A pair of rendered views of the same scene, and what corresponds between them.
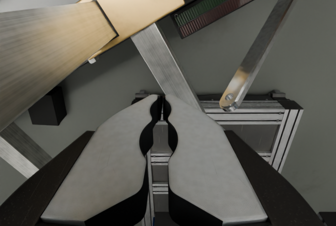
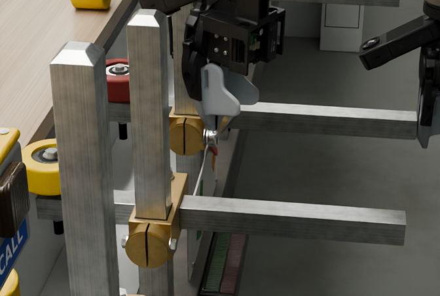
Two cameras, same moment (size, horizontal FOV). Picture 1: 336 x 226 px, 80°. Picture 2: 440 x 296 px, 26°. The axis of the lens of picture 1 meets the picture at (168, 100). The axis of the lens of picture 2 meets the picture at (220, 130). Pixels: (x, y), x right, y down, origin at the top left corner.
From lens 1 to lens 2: 1.07 m
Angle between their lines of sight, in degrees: 81
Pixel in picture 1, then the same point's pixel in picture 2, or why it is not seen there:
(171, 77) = (233, 203)
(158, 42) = (199, 198)
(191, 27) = (228, 283)
